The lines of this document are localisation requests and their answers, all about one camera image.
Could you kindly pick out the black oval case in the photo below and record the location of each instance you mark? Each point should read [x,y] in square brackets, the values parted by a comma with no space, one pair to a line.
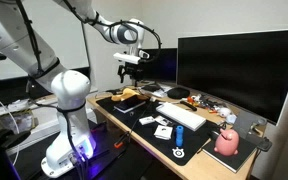
[178,92]

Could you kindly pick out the white keyboard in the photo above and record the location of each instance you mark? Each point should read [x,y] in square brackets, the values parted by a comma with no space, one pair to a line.
[180,116]

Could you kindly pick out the small white box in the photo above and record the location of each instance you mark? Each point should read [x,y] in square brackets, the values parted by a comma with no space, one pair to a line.
[146,120]

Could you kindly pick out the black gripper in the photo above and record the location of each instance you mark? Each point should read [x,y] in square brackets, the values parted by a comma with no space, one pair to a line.
[130,70]

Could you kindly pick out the grey tablet stand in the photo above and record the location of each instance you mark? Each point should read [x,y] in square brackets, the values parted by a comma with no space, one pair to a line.
[245,123]

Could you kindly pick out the small orange toy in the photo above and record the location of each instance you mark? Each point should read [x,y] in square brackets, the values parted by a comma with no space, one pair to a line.
[191,99]

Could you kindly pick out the small white toy figure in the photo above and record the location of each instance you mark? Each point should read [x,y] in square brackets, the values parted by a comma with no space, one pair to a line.
[224,112]

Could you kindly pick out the black notebook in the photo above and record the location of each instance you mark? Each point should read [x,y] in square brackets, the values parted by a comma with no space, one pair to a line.
[232,160]

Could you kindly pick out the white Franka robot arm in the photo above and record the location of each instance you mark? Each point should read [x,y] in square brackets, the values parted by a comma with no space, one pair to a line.
[67,90]

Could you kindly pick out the white printed card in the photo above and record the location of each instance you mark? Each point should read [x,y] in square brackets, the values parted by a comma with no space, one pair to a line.
[162,120]

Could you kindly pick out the black marker pen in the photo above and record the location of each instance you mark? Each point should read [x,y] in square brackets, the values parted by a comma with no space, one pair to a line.
[188,106]

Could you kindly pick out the black desk mat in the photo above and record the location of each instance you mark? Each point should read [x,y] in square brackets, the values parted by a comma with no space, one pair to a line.
[144,133]

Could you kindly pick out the blue cylinder object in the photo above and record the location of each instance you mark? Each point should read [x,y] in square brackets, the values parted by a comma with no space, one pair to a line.
[179,136]

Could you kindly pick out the large black monitor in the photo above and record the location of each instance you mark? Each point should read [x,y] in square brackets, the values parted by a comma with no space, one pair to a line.
[237,70]

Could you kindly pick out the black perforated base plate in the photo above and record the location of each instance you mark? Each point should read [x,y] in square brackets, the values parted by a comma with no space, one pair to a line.
[117,163]

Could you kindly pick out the pink pig toy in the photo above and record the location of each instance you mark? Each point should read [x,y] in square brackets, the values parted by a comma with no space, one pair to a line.
[226,143]

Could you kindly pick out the small white adapter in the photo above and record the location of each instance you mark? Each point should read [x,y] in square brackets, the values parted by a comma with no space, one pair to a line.
[153,99]

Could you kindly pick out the white paper packet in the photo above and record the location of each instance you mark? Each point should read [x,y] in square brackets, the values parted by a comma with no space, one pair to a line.
[163,132]

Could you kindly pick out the smaller black monitor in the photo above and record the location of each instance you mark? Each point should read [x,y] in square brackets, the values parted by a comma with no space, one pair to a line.
[162,66]

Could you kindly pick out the small black round cap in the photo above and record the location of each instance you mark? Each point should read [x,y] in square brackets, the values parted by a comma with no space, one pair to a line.
[131,113]

